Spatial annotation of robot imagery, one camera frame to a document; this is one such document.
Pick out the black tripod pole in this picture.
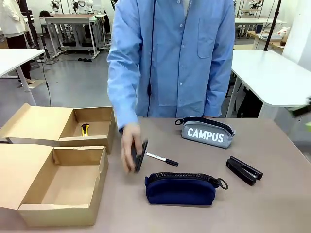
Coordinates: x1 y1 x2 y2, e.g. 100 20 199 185
263 0 283 51

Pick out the white background table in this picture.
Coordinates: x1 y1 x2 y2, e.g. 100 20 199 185
234 17 288 39

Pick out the person's right forearm blue sleeve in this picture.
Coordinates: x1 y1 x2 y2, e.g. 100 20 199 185
107 72 139 133

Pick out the person in white coat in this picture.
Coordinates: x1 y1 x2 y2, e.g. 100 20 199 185
0 0 34 84

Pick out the wooden background table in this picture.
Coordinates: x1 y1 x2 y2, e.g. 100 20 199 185
247 30 285 53

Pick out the white table with round leg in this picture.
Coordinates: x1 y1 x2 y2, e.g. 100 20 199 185
0 48 47 106

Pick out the black long stapler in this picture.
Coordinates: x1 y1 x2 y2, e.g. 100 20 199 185
225 155 264 187

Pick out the white table with thick top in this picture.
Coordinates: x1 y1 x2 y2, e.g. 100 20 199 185
225 50 311 121

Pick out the brown top background desk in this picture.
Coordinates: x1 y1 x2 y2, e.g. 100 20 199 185
44 13 108 58

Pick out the grey CAMPUS pencil case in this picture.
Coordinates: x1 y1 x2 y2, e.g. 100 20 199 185
174 116 236 149

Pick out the black cord on shirt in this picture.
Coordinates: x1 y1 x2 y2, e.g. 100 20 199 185
146 0 156 115

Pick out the open brown cardboard box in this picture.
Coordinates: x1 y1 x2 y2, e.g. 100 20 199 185
0 143 109 228
0 103 115 155

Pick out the white marker black cap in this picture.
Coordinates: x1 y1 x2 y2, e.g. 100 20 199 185
145 152 179 167

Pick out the person in blue shirt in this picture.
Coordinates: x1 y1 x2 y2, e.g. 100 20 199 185
106 0 236 133

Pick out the black floor cable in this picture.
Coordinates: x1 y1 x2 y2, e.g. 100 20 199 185
40 57 53 107

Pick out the black camera stand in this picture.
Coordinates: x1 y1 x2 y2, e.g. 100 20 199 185
19 0 51 59

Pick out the navy blue CAMPUS pencil case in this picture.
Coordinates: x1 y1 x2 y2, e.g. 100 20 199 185
144 172 228 206

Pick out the person's right hand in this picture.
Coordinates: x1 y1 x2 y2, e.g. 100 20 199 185
121 123 143 173

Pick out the person's left forearm blue sleeve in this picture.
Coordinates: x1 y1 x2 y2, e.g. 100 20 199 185
204 70 234 118

